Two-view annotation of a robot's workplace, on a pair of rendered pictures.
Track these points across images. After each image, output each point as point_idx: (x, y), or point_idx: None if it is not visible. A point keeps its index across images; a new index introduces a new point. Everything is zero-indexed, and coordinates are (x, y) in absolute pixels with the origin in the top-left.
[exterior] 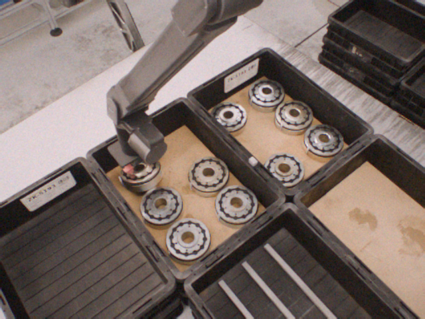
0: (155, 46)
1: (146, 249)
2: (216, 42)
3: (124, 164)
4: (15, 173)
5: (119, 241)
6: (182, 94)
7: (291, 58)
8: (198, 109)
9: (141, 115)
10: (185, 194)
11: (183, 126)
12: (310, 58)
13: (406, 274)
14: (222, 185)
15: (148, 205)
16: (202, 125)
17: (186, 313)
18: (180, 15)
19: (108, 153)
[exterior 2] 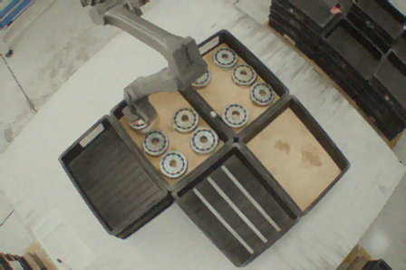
0: (151, 81)
1: (149, 173)
2: (191, 9)
3: (132, 120)
4: (67, 116)
5: (131, 165)
6: None
7: (245, 22)
8: None
9: (142, 97)
10: (169, 132)
11: None
12: (258, 23)
13: (300, 178)
14: (194, 127)
15: (147, 142)
16: None
17: (174, 204)
18: (165, 85)
19: (120, 109)
